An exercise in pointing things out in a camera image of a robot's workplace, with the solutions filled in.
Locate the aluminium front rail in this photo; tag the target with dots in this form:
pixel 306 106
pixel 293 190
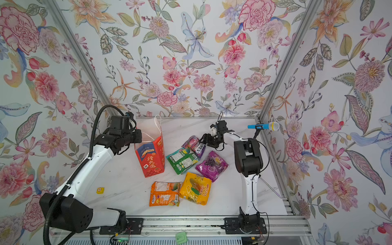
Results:
pixel 203 226

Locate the red paper gift bag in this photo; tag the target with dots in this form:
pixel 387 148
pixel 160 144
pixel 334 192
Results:
pixel 150 152

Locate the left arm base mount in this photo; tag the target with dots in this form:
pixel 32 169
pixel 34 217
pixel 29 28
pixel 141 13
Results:
pixel 125 226

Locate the orange snack packet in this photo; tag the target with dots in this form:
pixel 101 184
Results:
pixel 165 194

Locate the yellow candy bag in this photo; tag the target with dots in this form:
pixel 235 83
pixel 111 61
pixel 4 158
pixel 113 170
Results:
pixel 195 189

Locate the small yellow square tag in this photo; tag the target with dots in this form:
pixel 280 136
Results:
pixel 100 190

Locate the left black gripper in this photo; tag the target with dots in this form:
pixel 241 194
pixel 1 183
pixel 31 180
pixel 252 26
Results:
pixel 139 136

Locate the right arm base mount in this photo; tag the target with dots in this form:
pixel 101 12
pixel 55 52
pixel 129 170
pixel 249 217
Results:
pixel 245 224

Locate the blue toy microphone on stand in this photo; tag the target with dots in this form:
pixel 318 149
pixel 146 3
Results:
pixel 273 126

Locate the green snack packet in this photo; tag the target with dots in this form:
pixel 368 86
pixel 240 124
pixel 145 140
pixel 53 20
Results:
pixel 182 160

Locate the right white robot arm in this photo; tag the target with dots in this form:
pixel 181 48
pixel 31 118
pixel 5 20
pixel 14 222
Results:
pixel 247 158

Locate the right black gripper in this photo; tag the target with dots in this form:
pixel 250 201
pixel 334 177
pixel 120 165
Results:
pixel 209 137

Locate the dark purple snack packet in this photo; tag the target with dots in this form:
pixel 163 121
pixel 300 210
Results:
pixel 195 145

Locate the green clip on rail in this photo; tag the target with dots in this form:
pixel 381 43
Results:
pixel 181 238

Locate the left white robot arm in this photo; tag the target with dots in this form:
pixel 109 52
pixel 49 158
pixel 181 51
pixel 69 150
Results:
pixel 66 208

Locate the purple grape candy bag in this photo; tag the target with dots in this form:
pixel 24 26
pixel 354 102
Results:
pixel 212 167

